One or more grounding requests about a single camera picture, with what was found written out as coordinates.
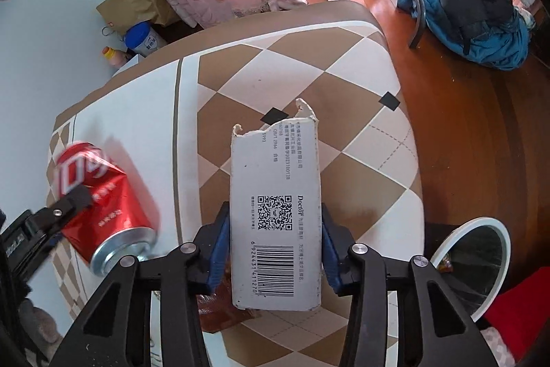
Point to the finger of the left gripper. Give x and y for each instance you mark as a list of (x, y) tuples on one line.
[(64, 209)]

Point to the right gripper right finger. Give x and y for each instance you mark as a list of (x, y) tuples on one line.
[(336, 262)]

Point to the blue clothes pile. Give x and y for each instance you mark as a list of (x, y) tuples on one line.
[(488, 32)]

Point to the orange cap bottle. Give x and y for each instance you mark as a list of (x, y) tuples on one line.
[(115, 57)]

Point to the white round trash bin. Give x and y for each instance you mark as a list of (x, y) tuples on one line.
[(472, 258)]

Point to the brown paper bag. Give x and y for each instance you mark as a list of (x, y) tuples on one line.
[(121, 15)]

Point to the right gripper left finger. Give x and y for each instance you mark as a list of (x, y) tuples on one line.
[(213, 242)]

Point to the white barcode carton box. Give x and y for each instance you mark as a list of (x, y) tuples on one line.
[(275, 215)]

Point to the blue lid white jar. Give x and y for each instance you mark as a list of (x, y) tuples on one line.
[(143, 39)]

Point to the brown snack wrapper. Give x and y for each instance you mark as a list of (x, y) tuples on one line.
[(217, 312)]

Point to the red blanket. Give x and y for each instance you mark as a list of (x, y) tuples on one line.
[(519, 314)]

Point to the crushed red cola can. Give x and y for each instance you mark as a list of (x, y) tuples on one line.
[(114, 224)]

